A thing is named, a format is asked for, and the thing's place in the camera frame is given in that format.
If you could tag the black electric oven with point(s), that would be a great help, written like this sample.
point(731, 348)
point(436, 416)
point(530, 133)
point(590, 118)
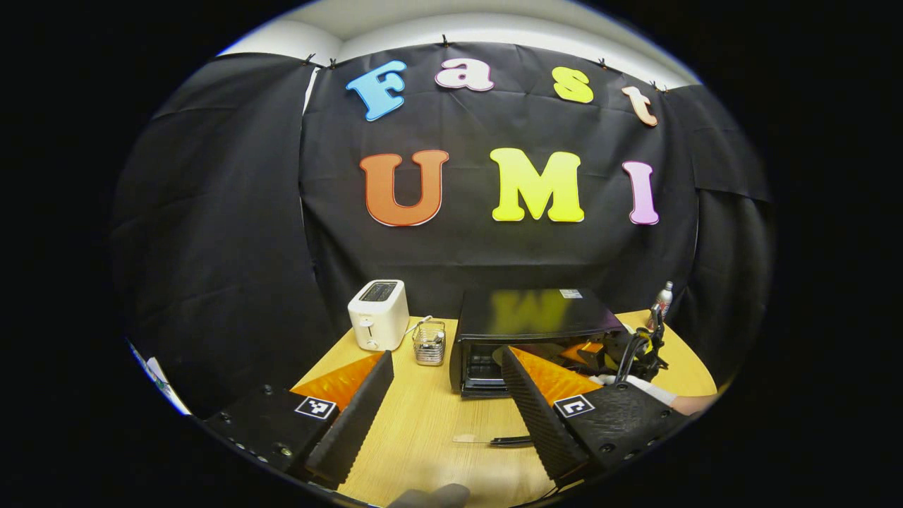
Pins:
point(529, 314)

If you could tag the pink and white spray can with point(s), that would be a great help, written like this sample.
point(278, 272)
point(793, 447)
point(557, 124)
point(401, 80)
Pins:
point(663, 300)

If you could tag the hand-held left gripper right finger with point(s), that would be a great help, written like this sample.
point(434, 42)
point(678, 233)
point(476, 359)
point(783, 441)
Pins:
point(536, 420)

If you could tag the white toaster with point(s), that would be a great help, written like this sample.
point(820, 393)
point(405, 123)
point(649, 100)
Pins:
point(377, 321)

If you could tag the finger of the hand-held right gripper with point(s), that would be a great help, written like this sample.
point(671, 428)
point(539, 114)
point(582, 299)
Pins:
point(582, 355)

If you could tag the black backdrop cloth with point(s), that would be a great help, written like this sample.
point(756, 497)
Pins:
point(226, 247)

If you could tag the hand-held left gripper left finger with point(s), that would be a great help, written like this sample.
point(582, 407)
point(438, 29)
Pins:
point(356, 423)

